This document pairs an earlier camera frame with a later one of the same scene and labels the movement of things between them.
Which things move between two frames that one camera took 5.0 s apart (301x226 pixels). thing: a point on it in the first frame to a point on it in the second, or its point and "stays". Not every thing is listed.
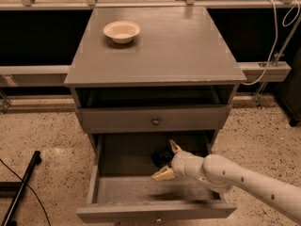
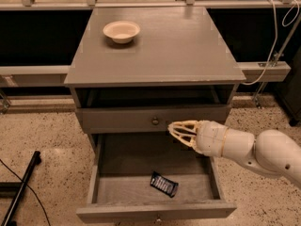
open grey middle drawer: [122, 188] stays
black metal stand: [15, 188] stays
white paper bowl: [121, 31] stays
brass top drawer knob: [155, 121] stays
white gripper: [181, 163] to [211, 137]
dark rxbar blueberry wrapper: [163, 158] to [164, 185]
